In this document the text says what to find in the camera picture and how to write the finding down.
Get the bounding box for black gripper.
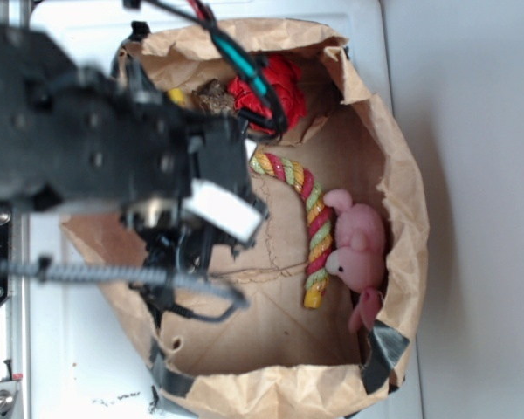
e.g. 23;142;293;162
117;87;268;262

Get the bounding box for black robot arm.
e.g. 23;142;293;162
0;24;268;250

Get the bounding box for brown rock-like lump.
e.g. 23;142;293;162
192;79;236;115

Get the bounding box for brown paper bag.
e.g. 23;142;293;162
59;17;431;419

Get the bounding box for red crumpled paper ball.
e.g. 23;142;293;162
227;54;307;130

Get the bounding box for pink plush toy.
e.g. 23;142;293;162
324;189;386;333

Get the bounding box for multicolored twisted rope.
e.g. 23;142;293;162
249;150;335;310

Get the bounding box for grey braided cable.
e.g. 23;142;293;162
0;257;250;323

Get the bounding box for aluminium frame rail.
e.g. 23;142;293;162
0;206;31;418

